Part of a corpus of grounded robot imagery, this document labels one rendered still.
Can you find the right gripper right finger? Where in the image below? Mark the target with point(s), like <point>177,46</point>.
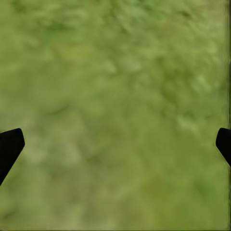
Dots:
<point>223,142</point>

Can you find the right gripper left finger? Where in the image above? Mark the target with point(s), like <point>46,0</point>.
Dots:
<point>11,144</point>

